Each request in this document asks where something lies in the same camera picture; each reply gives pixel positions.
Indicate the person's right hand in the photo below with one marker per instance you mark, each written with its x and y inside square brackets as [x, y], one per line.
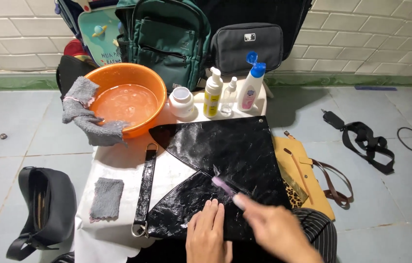
[279, 233]

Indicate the person's left hand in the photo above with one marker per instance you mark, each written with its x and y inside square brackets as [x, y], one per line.
[206, 237]

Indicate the person's right fingers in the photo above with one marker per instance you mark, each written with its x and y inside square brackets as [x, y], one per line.
[246, 206]

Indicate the person's left fingers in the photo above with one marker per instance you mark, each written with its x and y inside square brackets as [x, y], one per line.
[208, 213]

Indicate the pink toothbrush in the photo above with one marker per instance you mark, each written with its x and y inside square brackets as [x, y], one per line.
[222, 184]

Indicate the glossy black leather bag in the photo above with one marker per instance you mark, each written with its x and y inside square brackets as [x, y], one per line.
[227, 149]

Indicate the leopard print pouch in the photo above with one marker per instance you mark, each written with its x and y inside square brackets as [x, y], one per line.
[295, 195]

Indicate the person's striped trouser leg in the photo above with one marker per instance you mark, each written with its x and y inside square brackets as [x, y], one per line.
[319, 226]

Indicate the white table cloth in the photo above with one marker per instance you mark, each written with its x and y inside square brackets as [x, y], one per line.
[118, 164]

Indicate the small grey cloth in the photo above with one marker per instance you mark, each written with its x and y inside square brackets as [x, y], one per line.
[106, 199]

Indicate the small clear spray bottle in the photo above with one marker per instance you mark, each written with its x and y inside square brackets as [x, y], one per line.
[228, 98]

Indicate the white plastic jar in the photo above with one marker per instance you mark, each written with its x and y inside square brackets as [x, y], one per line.
[181, 104]

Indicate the white lotion bottle blue cap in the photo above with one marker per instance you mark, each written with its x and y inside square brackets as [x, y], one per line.
[250, 91]

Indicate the white yellow-label foam pump bottle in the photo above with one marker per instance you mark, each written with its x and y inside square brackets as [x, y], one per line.
[212, 95]

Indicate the orange plastic basin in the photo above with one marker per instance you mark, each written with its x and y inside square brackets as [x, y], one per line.
[127, 104]

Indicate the black shoe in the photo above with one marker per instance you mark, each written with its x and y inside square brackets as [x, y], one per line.
[63, 258]

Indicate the black waist bag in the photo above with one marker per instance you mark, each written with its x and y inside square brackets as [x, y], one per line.
[54, 204]

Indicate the black rectangular pouch bag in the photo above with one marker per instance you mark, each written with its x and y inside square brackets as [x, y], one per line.
[246, 47]

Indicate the large grey towel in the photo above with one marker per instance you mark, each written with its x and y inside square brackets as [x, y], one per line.
[81, 109]

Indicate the dark green backpack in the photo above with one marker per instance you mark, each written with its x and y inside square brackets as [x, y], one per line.
[165, 40]

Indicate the large black bag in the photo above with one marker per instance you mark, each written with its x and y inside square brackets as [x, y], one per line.
[264, 12]

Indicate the black flat bag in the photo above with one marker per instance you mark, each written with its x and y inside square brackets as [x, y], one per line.
[70, 71]

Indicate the light blue children's backpack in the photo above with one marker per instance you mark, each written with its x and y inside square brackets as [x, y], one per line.
[98, 34]

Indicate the red bag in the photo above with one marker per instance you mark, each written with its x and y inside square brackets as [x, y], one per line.
[74, 47]

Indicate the small round dark object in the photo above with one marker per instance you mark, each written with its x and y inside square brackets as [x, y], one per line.
[3, 136]

